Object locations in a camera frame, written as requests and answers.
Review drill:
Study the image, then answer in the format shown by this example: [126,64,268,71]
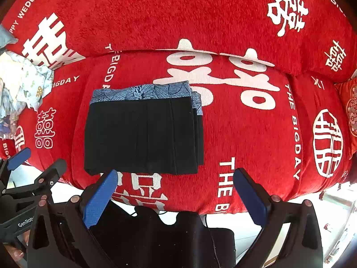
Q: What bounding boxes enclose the blue grey cloth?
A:
[0,24,18,52]

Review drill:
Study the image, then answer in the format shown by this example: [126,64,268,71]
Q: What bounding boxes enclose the pile of light printed clothes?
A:
[0,51,55,140]

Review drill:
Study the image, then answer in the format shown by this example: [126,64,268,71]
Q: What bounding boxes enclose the person's black clothing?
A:
[89,200,237,268]

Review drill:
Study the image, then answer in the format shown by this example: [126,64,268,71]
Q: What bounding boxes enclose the red printed sofa cover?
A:
[0,0,357,215]

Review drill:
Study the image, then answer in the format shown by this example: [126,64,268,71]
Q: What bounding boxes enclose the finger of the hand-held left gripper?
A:
[4,159,68,202]
[0,147,32,193]

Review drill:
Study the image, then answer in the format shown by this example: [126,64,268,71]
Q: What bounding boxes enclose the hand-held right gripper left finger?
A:
[28,169,118,268]

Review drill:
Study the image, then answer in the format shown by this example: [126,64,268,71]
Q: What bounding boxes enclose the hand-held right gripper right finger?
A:
[232,168,324,268]

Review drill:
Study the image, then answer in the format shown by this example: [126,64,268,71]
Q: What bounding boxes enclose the person's left hand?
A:
[1,229,31,262]

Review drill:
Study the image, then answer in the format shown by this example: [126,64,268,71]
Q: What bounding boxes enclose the black pants with blue waistband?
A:
[84,80,205,176]

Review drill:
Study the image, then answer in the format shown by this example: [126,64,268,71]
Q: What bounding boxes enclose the red embroidered cushion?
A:
[333,77,357,160]

